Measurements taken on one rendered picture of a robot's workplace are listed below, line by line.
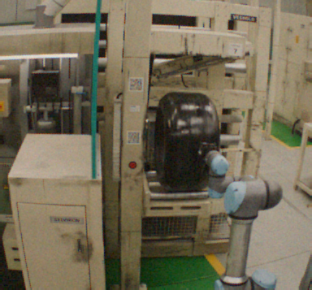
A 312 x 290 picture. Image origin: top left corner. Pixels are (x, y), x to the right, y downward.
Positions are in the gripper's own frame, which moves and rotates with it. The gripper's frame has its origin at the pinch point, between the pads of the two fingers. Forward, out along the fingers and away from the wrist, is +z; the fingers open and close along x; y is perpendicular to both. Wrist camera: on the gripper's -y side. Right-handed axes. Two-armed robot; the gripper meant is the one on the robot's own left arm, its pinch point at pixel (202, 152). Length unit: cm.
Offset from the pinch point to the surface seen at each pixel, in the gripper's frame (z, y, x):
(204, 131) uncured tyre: 3.9, 10.0, -1.4
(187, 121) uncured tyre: 6.4, 14.5, 7.3
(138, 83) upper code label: 16.8, 32.4, 31.6
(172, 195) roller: 16.9, -28.9, 10.9
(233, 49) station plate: 40, 54, -27
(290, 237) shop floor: 106, -109, -121
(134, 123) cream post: 19.5, 10.9, 32.8
